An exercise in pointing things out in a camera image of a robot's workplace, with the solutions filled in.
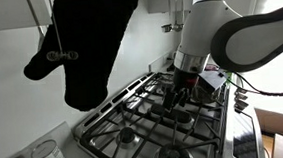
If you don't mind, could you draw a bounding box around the wooden board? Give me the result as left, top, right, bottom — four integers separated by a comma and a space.
255, 106, 283, 145

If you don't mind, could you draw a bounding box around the hanging steel ladle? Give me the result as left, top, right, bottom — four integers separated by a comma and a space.
158, 0, 186, 35

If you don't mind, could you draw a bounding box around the black oven mitt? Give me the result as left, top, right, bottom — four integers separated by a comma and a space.
18, 0, 150, 116

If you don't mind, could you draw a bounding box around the hanging metal coil whisk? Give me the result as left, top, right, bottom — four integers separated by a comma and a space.
25, 0, 80, 64

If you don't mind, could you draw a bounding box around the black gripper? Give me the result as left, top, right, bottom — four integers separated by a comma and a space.
160, 66, 203, 112

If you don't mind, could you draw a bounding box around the white wall cabinet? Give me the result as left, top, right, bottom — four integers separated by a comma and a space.
0, 0, 55, 33
147, 0, 195, 15

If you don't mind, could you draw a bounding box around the tomato picture tin can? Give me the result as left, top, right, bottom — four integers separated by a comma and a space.
30, 137, 67, 158

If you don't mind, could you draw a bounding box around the steel stove knob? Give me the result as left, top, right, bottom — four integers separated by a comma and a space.
234, 93, 249, 104
234, 87, 249, 95
233, 101, 250, 114

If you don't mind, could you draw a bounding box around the pink cloth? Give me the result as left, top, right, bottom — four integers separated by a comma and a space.
204, 63, 219, 73

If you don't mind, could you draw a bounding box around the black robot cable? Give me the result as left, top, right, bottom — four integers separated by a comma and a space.
225, 67, 283, 101

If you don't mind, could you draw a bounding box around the stainless steel gas stove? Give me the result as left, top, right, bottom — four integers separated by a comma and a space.
68, 64, 266, 158

